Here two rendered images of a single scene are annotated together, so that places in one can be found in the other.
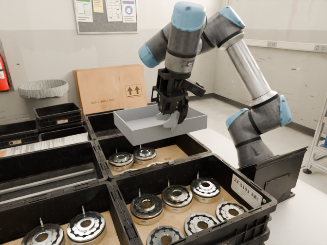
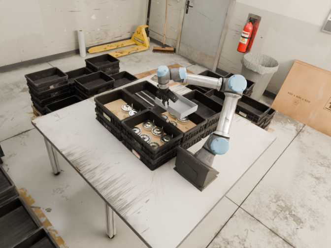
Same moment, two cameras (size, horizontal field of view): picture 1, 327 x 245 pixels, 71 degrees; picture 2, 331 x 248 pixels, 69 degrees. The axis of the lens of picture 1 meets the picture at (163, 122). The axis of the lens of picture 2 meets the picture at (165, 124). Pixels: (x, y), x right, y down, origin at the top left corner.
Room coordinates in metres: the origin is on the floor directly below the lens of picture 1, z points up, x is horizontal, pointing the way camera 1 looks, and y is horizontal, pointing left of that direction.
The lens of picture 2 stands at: (0.05, -1.42, 2.11)
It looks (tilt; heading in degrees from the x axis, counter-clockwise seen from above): 38 degrees down; 66
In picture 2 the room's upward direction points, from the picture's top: 9 degrees clockwise
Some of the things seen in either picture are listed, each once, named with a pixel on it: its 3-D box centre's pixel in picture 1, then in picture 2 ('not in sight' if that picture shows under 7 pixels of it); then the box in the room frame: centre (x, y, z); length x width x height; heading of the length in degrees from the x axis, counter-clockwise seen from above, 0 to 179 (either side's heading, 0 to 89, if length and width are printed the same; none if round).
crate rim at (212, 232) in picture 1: (189, 193); (151, 129); (0.54, -0.08, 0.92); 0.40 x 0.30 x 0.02; 115
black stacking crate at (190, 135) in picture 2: (151, 158); (178, 120); (0.81, 0.05, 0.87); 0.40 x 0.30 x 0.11; 115
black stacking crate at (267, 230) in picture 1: (188, 206); (151, 134); (0.54, -0.08, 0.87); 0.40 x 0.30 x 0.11; 115
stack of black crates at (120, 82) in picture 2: not in sight; (120, 89); (0.60, 1.52, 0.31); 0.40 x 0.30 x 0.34; 28
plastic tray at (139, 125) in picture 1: (158, 119); (176, 104); (0.75, 0.02, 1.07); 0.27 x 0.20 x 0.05; 117
